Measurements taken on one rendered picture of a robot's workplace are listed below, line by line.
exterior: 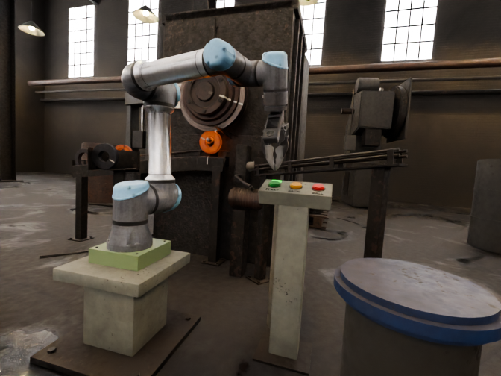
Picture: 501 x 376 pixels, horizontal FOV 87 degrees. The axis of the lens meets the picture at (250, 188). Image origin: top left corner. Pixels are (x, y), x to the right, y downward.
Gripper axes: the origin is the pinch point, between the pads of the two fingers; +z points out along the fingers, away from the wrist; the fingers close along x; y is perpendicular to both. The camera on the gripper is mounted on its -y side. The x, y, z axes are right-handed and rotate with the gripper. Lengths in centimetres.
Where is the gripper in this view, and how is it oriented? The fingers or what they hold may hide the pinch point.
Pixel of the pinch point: (274, 167)
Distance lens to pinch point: 91.8
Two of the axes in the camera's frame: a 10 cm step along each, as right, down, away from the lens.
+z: 0.5, 9.2, 3.9
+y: 2.9, -3.9, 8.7
